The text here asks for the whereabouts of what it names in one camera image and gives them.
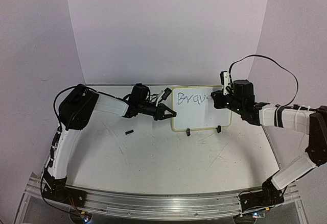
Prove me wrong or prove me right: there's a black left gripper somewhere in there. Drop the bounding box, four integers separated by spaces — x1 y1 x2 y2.
139 98 178 119

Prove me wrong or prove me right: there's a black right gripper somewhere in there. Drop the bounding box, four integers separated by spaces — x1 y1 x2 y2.
211 89 243 114

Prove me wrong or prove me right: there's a yellow framed small whiteboard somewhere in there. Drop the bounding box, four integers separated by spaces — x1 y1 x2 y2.
172 85 231 132

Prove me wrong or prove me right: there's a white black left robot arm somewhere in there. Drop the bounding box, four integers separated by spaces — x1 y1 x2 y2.
41 83 177 207

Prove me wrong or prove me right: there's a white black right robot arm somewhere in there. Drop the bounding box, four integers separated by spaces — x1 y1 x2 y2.
211 80 326 212

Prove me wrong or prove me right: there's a black whiteboard stand clip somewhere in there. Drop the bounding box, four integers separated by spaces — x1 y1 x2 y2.
216 126 222 134
186 128 191 136

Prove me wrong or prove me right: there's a right green circuit board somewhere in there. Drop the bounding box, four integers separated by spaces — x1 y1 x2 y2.
251 207 271 219

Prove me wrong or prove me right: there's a green circuit board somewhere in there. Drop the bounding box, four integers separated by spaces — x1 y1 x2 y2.
69 210 92 223
251 207 271 219

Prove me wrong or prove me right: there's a left green circuit board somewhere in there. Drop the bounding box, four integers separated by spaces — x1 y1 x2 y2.
69 210 92 223

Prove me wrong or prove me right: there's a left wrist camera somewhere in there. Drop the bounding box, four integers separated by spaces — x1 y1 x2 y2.
156 88 172 106

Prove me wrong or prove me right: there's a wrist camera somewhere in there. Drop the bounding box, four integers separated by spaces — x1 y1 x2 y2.
156 88 172 106
220 71 233 95

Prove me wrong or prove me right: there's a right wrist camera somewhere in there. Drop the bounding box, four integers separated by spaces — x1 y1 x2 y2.
220 71 233 95

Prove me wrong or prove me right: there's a black right camera cable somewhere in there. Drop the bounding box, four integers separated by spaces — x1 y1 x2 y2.
228 54 299 107

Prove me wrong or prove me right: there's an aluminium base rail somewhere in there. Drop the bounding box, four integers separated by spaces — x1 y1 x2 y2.
26 178 300 220

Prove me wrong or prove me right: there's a black left base cable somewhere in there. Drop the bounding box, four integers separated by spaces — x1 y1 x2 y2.
39 178 77 216

